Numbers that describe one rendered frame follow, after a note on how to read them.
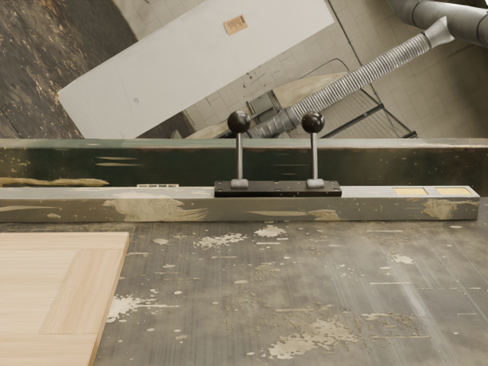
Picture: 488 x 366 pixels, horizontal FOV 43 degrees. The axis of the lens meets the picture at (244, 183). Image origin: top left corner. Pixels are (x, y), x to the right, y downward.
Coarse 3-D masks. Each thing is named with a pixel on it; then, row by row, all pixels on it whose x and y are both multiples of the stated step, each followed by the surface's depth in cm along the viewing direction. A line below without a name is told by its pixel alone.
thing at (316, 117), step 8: (312, 112) 99; (304, 120) 99; (312, 120) 99; (320, 120) 99; (304, 128) 100; (312, 128) 99; (320, 128) 99; (312, 136) 100; (312, 144) 99; (312, 152) 99; (312, 160) 99; (312, 168) 99; (312, 176) 99; (312, 184) 98; (320, 184) 98
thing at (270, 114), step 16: (304, 80) 677; (320, 80) 674; (336, 80) 677; (272, 96) 673; (288, 96) 669; (304, 96) 668; (256, 112) 672; (272, 112) 669; (288, 112) 647; (208, 128) 692; (224, 128) 688; (256, 128) 655; (272, 128) 650; (288, 128) 652
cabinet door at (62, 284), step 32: (0, 256) 82; (32, 256) 82; (64, 256) 82; (96, 256) 82; (0, 288) 74; (32, 288) 74; (64, 288) 74; (96, 288) 74; (0, 320) 68; (32, 320) 68; (64, 320) 67; (96, 320) 67; (0, 352) 62; (32, 352) 62; (64, 352) 62; (96, 352) 65
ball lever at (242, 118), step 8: (232, 112) 100; (240, 112) 99; (232, 120) 98; (240, 120) 98; (248, 120) 99; (232, 128) 99; (240, 128) 98; (248, 128) 100; (240, 136) 99; (240, 144) 99; (240, 152) 99; (240, 160) 98; (240, 168) 98; (240, 176) 98; (232, 184) 97; (240, 184) 97
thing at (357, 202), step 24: (0, 192) 97; (24, 192) 97; (48, 192) 97; (72, 192) 97; (96, 192) 98; (120, 192) 98; (144, 192) 98; (168, 192) 98; (192, 192) 98; (360, 192) 99; (384, 192) 99; (432, 192) 99; (0, 216) 96; (24, 216) 96; (48, 216) 96; (72, 216) 96; (96, 216) 96; (120, 216) 97; (144, 216) 97; (168, 216) 97; (192, 216) 97; (216, 216) 97; (240, 216) 97; (264, 216) 98; (288, 216) 98; (312, 216) 98; (336, 216) 98; (360, 216) 98; (384, 216) 98; (408, 216) 99; (432, 216) 99; (456, 216) 99
